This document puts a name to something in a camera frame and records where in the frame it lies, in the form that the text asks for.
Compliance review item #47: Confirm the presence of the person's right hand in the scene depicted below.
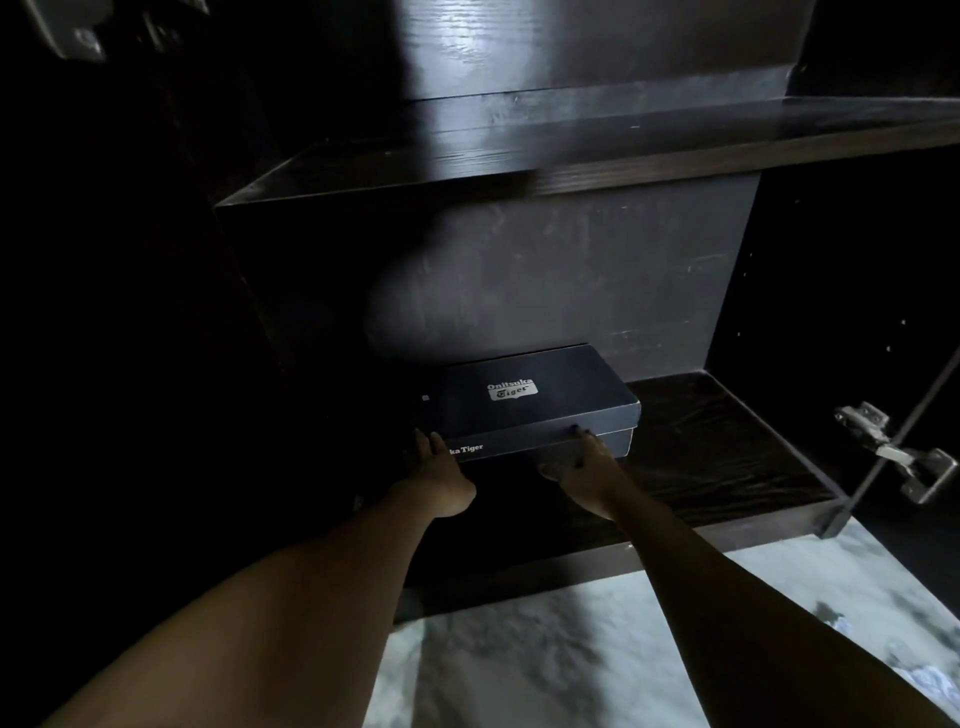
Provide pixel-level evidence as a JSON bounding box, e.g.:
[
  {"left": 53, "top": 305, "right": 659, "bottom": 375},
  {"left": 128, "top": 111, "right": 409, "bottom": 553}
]
[{"left": 538, "top": 425, "right": 645, "bottom": 523}]

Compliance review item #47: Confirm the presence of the person's left hand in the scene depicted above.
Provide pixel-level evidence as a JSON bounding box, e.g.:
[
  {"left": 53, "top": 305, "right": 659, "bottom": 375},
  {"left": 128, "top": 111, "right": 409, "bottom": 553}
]
[{"left": 393, "top": 428, "right": 478, "bottom": 519}]

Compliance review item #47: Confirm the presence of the black Onitsuka Tiger shoebox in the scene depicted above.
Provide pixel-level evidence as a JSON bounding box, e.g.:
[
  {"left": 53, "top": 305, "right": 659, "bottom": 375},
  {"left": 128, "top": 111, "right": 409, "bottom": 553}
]
[{"left": 408, "top": 343, "right": 643, "bottom": 463}]

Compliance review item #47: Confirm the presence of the dark wooden cabinet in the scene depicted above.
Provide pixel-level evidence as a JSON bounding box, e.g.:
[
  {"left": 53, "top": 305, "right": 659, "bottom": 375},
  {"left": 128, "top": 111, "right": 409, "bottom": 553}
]
[{"left": 0, "top": 0, "right": 960, "bottom": 624}]

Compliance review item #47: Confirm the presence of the dark wooden cabinet door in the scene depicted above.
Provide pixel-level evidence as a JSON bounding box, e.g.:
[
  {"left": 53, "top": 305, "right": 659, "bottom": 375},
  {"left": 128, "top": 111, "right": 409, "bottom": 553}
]
[{"left": 821, "top": 352, "right": 960, "bottom": 628}]

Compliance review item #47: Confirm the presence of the person's right forearm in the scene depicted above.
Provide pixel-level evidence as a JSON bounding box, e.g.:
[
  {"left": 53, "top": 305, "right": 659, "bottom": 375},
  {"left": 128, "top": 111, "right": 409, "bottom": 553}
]
[{"left": 599, "top": 485, "right": 954, "bottom": 728}]

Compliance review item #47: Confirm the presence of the person's left forearm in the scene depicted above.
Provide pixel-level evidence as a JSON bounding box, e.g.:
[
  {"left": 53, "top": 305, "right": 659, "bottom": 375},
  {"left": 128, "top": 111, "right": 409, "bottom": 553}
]
[{"left": 44, "top": 483, "right": 459, "bottom": 728}]

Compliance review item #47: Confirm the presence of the silver metal cabinet hinge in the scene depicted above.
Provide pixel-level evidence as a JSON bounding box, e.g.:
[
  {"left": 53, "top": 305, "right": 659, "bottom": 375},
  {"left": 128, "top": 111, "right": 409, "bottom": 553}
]
[
  {"left": 18, "top": 0, "right": 106, "bottom": 61},
  {"left": 833, "top": 401, "right": 960, "bottom": 505}
]

